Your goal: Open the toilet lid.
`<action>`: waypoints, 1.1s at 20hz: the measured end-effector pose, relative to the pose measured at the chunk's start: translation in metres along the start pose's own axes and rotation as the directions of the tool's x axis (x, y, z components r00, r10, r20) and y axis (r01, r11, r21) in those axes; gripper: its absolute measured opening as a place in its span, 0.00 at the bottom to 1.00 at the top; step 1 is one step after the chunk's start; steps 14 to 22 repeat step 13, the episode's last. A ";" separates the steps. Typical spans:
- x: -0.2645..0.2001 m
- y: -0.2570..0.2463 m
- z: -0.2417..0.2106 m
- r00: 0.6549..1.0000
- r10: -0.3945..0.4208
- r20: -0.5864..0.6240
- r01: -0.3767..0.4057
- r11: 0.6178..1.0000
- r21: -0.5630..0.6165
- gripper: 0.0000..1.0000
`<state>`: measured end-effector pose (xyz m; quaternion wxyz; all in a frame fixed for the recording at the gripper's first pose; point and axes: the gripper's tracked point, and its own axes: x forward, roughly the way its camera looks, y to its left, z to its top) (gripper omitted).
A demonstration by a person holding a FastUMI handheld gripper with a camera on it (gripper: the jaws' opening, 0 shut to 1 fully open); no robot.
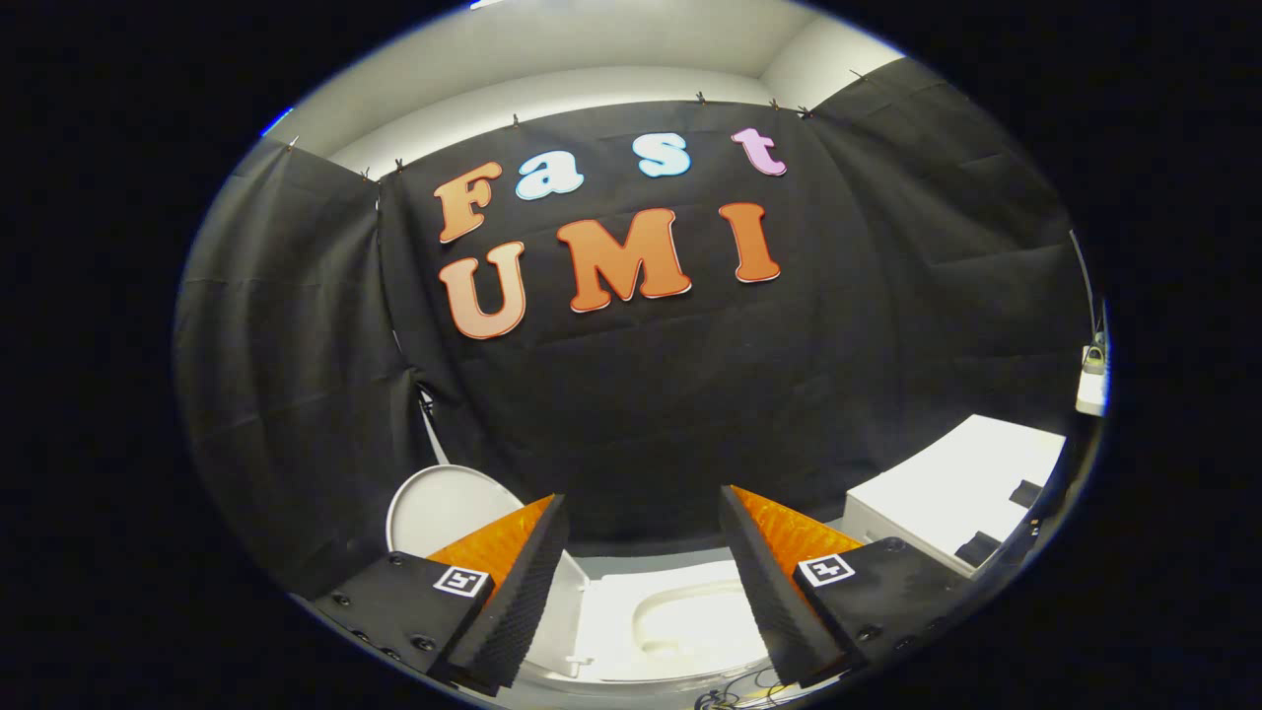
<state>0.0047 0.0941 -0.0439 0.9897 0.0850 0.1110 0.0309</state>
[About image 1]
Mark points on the black backdrop cloth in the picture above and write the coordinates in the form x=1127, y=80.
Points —
x=641, y=394

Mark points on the white cabinet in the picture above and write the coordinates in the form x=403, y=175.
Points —
x=946, y=473

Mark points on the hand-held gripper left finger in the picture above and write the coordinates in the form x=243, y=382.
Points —
x=513, y=602

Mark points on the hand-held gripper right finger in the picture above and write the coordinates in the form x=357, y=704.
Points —
x=779, y=611

